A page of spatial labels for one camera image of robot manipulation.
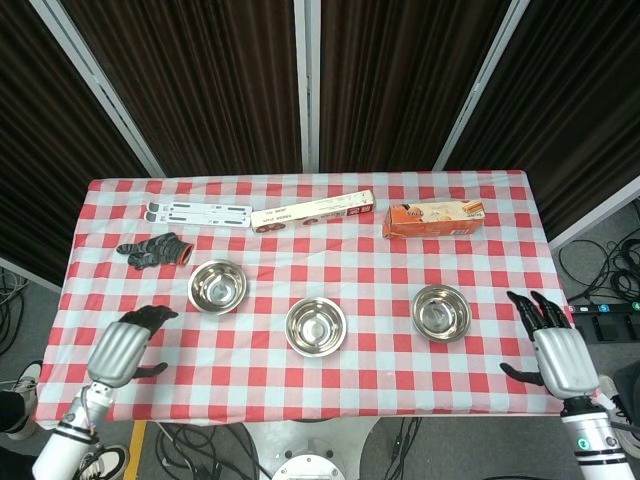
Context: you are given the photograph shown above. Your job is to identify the grey metal partition post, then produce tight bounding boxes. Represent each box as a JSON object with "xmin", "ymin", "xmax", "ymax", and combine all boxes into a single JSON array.
[
  {"xmin": 433, "ymin": 0, "xmax": 532, "ymax": 172},
  {"xmin": 293, "ymin": 0, "xmax": 322, "ymax": 175},
  {"xmin": 27, "ymin": 0, "xmax": 167, "ymax": 177}
]

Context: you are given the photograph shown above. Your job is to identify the red white checkered tablecloth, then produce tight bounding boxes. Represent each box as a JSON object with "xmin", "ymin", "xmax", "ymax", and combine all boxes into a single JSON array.
[{"xmin": 32, "ymin": 169, "xmax": 576, "ymax": 431}]

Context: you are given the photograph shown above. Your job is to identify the white black sneaker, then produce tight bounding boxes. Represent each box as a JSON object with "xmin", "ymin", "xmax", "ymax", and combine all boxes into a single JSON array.
[
  {"xmin": 597, "ymin": 373, "xmax": 640, "ymax": 447},
  {"xmin": 7, "ymin": 359, "xmax": 45, "ymax": 442},
  {"xmin": 77, "ymin": 443, "xmax": 132, "ymax": 480}
]

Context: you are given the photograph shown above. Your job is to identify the long baking paper box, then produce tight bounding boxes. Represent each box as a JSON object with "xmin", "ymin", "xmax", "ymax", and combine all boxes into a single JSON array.
[{"xmin": 249, "ymin": 188, "xmax": 377, "ymax": 235}]

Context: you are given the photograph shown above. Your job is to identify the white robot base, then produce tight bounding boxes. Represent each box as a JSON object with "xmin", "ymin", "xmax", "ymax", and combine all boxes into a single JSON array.
[{"xmin": 239, "ymin": 417, "xmax": 381, "ymax": 480}]

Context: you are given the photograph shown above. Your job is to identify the black floor cable bundle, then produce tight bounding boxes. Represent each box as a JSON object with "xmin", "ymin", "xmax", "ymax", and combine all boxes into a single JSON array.
[
  {"xmin": 153, "ymin": 418, "xmax": 274, "ymax": 480},
  {"xmin": 555, "ymin": 233, "xmax": 640, "ymax": 304},
  {"xmin": 0, "ymin": 268, "xmax": 32, "ymax": 354}
]

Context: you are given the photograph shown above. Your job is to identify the dark corrugated partition panel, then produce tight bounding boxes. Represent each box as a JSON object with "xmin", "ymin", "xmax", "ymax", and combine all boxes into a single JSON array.
[
  {"xmin": 318, "ymin": 0, "xmax": 512, "ymax": 175},
  {"xmin": 448, "ymin": 0, "xmax": 640, "ymax": 227},
  {"xmin": 59, "ymin": 0, "xmax": 302, "ymax": 177},
  {"xmin": 0, "ymin": 0, "xmax": 151, "ymax": 287}
]

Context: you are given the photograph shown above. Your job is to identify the grey metal partition rail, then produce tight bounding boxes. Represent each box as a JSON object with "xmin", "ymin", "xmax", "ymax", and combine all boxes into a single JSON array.
[
  {"xmin": 548, "ymin": 178, "xmax": 640, "ymax": 251},
  {"xmin": 0, "ymin": 255, "xmax": 65, "ymax": 294}
]

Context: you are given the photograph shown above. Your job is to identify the steel bowl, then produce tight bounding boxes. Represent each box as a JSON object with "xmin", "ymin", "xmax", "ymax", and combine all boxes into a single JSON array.
[
  {"xmin": 187, "ymin": 258, "xmax": 249, "ymax": 316},
  {"xmin": 284, "ymin": 296, "xmax": 349, "ymax": 359},
  {"xmin": 411, "ymin": 283, "xmax": 472, "ymax": 344}
]

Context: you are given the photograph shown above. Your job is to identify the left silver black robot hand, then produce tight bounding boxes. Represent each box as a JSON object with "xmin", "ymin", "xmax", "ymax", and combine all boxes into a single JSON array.
[{"xmin": 87, "ymin": 304, "xmax": 180, "ymax": 389}]

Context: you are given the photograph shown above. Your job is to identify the orange biscuit box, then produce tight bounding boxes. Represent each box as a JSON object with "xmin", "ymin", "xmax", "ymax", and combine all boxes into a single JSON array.
[{"xmin": 382, "ymin": 198, "xmax": 486, "ymax": 240}]

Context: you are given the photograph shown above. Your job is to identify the grey knit work glove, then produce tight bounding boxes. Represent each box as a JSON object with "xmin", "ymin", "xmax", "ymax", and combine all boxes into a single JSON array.
[{"xmin": 116, "ymin": 232, "xmax": 195, "ymax": 273}]

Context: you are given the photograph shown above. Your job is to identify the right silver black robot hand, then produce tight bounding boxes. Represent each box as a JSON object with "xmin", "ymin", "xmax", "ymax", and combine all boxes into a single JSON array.
[{"xmin": 499, "ymin": 289, "xmax": 600, "ymax": 400}]

